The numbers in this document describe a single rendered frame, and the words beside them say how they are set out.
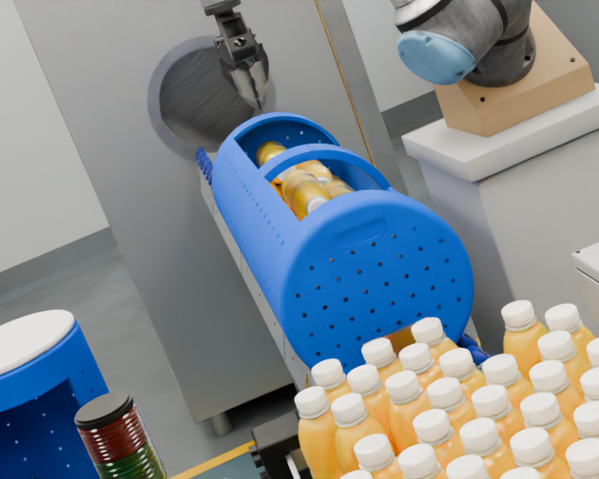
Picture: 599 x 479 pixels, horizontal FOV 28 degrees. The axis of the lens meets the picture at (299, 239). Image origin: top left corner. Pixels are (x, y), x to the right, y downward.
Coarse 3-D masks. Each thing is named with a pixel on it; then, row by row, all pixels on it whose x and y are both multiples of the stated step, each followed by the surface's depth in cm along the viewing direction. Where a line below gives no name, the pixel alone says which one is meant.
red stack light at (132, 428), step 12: (132, 408) 120; (120, 420) 118; (132, 420) 119; (84, 432) 118; (96, 432) 118; (108, 432) 118; (120, 432) 118; (132, 432) 119; (144, 432) 120; (96, 444) 118; (108, 444) 118; (120, 444) 118; (132, 444) 119; (96, 456) 119; (108, 456) 119; (120, 456) 119
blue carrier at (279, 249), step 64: (256, 128) 246; (320, 128) 243; (256, 192) 200; (384, 192) 169; (256, 256) 187; (320, 256) 165; (384, 256) 166; (448, 256) 168; (320, 320) 167; (384, 320) 169; (448, 320) 170
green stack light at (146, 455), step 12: (144, 444) 120; (132, 456) 119; (144, 456) 120; (156, 456) 122; (96, 468) 120; (108, 468) 119; (120, 468) 119; (132, 468) 119; (144, 468) 120; (156, 468) 121
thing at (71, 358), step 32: (64, 352) 222; (0, 384) 217; (32, 384) 218; (64, 384) 247; (96, 384) 229; (0, 416) 243; (32, 416) 247; (64, 416) 249; (0, 448) 242; (32, 448) 248; (64, 448) 251
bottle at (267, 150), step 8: (264, 144) 244; (272, 144) 242; (280, 144) 243; (256, 152) 247; (264, 152) 239; (272, 152) 235; (280, 152) 234; (256, 160) 246; (264, 160) 236; (296, 168) 234
